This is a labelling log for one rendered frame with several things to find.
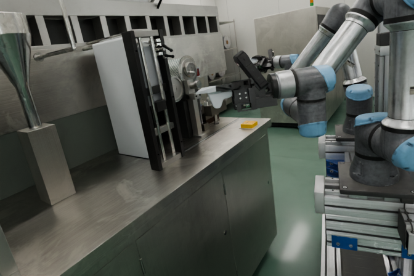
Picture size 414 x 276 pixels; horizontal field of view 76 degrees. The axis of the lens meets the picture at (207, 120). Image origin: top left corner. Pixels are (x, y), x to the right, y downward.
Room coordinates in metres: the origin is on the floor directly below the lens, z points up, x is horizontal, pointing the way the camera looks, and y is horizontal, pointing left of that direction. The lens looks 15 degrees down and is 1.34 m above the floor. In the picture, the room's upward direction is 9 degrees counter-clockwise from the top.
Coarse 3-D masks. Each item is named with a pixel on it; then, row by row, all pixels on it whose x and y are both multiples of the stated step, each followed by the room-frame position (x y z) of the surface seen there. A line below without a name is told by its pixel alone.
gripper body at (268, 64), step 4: (264, 56) 1.69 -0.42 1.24; (260, 60) 1.70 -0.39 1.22; (264, 60) 1.67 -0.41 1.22; (268, 60) 1.67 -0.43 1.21; (272, 60) 1.62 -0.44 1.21; (256, 64) 1.68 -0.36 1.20; (260, 64) 1.66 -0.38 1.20; (264, 64) 1.66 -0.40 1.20; (268, 64) 1.64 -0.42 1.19; (272, 64) 1.62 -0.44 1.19; (260, 68) 1.69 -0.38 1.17; (264, 68) 1.65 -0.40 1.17; (268, 68) 1.63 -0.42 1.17; (272, 68) 1.62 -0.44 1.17; (260, 72) 1.71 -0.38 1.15; (264, 72) 1.68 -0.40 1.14
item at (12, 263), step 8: (0, 232) 0.50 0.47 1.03; (0, 240) 0.50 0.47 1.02; (0, 248) 0.50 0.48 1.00; (8, 248) 0.51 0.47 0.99; (0, 256) 0.49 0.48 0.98; (8, 256) 0.50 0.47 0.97; (0, 264) 0.49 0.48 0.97; (8, 264) 0.50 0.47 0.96; (16, 264) 0.51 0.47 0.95; (0, 272) 0.48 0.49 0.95; (8, 272) 0.49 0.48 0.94; (16, 272) 0.50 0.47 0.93
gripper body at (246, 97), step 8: (240, 80) 0.68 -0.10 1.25; (248, 80) 0.68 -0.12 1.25; (272, 80) 0.69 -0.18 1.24; (240, 88) 0.68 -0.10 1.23; (248, 88) 0.68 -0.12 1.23; (256, 88) 0.70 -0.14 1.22; (264, 88) 0.70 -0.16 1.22; (272, 88) 0.69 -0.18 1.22; (232, 96) 0.74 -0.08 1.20; (240, 96) 0.69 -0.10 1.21; (248, 96) 0.69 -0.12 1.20; (256, 96) 0.70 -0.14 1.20; (264, 96) 0.70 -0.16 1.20; (272, 96) 0.69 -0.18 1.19; (240, 104) 0.68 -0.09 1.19; (248, 104) 0.69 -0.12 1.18; (256, 104) 0.68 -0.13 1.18; (264, 104) 0.69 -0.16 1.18; (272, 104) 0.69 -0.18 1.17
